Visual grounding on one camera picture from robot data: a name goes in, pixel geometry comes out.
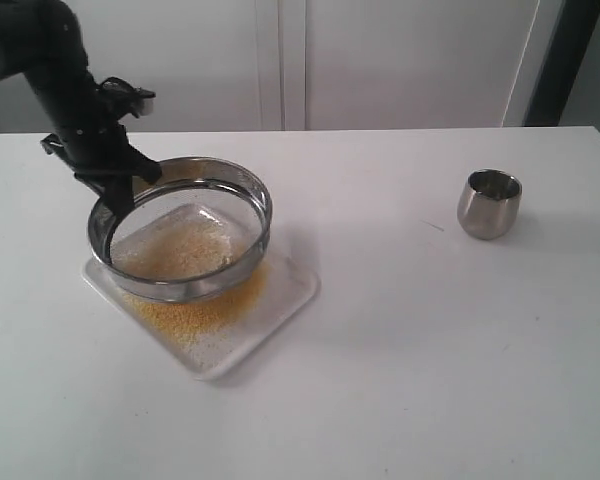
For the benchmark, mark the round metal sieve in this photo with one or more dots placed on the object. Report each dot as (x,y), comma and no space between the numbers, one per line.
(190,188)

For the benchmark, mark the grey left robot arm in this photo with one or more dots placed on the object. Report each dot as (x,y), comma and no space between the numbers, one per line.
(42,41)

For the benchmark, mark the yellow grain pile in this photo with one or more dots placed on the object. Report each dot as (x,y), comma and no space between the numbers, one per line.
(190,310)

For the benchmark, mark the white cabinet doors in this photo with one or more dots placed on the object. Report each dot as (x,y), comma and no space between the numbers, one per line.
(322,65)

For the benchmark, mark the stainless steel cup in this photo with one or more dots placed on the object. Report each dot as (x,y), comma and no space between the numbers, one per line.
(489,204)

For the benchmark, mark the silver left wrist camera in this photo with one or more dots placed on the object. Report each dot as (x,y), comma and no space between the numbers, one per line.
(124,99)

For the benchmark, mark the white square tray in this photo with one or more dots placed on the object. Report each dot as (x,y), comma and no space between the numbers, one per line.
(288,288)

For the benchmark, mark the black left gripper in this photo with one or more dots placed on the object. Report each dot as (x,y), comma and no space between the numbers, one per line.
(103,159)

